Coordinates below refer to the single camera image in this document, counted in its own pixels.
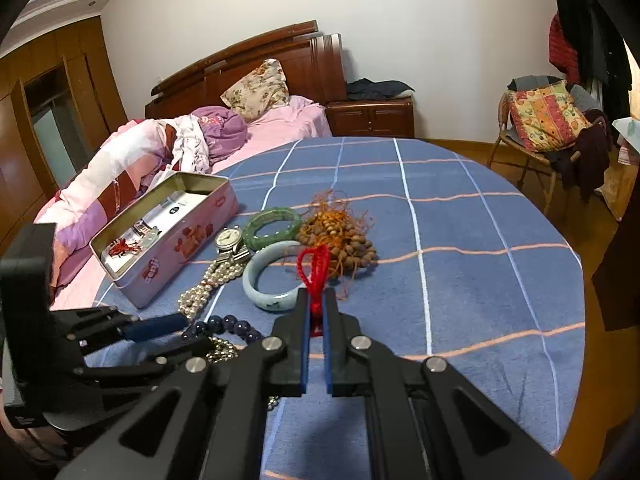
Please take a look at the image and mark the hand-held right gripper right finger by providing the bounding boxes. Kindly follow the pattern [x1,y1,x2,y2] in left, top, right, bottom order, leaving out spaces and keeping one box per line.
[322,287,576,480]

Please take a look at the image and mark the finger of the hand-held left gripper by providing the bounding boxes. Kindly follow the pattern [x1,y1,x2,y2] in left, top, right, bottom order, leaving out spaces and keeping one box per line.
[74,334,217,392]
[50,306,189,357]

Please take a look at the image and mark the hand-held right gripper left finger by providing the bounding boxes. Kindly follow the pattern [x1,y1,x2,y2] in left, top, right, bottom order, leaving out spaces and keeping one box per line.
[55,287,311,480]

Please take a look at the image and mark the gold bead chain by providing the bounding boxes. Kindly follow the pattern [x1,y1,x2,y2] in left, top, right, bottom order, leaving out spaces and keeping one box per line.
[206,337,281,411]

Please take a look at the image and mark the pearl bead necklace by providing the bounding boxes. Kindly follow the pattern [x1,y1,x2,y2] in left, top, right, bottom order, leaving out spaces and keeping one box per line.
[181,314,264,347]

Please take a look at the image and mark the red knotted cord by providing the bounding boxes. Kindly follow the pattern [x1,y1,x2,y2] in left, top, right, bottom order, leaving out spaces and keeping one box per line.
[296,246,334,337]

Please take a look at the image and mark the pink tin box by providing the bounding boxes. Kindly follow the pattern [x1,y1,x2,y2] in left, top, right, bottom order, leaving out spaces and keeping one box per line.
[89,171,240,309]

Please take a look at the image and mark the pale jade bangle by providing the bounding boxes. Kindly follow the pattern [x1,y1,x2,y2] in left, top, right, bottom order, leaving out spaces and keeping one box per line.
[242,241,309,311]

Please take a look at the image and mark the silver wristwatch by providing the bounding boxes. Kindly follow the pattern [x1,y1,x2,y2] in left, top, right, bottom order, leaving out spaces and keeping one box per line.
[214,227,251,264]

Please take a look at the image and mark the wooden bead necklace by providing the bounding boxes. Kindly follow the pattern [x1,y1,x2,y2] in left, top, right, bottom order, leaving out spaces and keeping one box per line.
[285,190,379,301]

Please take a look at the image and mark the green bead bracelet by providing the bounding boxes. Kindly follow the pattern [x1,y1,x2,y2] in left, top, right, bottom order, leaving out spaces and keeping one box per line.
[243,207,303,252]

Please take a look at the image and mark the wooden wardrobe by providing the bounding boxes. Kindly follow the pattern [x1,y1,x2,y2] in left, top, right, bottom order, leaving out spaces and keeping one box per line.
[0,15,129,257]

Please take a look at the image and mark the pink and white quilt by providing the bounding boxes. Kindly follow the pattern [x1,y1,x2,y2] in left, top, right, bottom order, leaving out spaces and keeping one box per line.
[32,115,211,288]

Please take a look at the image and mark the blue plaid tablecloth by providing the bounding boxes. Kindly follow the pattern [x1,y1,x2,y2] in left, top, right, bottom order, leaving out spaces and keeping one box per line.
[85,136,587,480]

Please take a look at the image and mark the white floral cloth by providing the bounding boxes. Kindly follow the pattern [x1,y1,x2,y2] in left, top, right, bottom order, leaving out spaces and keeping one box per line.
[169,115,212,172]

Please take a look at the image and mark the purple garment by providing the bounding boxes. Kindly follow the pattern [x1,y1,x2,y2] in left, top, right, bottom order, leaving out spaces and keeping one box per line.
[190,105,250,166]

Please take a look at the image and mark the pink bed with headboard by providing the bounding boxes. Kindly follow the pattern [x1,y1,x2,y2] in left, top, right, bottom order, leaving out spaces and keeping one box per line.
[49,95,334,311]

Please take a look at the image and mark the wooden nightstand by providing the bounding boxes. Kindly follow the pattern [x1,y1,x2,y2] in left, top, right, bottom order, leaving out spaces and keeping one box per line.
[326,95,416,139]

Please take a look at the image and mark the floral pillow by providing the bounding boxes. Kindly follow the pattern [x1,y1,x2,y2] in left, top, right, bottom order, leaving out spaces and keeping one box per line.
[220,58,291,122]

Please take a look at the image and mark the dark folded clothes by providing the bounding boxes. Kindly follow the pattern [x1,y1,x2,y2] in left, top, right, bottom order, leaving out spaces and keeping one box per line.
[346,78,415,102]

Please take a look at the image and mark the wooden bed headboard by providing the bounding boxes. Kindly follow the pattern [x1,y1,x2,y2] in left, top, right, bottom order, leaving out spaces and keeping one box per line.
[145,20,348,122]

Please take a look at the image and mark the wicker chair with cushion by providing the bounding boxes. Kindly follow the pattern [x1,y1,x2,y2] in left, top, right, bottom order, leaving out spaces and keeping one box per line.
[487,77,601,217]

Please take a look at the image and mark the patchwork cushion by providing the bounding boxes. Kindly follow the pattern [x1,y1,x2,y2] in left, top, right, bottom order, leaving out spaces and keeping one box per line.
[505,80,594,153]

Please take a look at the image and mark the dark maroon clothes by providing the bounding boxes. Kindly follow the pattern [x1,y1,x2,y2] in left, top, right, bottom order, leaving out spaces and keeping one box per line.
[550,109,614,202]

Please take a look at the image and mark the grey garment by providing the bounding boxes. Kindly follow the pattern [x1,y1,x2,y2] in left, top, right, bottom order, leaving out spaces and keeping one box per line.
[507,75,567,94]

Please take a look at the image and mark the small pink cloth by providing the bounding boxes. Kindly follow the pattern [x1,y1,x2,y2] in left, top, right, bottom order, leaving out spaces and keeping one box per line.
[617,140,640,167]

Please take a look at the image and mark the white green patterned board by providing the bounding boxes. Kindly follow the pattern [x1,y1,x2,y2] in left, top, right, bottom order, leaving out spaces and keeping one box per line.
[612,117,640,142]

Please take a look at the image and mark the hanging red garment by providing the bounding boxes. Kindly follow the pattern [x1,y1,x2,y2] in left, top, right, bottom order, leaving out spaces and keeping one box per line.
[549,12,582,81]

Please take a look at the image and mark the hanging black coat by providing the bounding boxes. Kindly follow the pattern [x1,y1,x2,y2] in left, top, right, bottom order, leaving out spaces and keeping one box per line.
[552,0,634,92]

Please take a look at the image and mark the small red cord charm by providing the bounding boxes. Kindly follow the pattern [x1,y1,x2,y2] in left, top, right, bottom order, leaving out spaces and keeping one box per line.
[107,240,144,259]

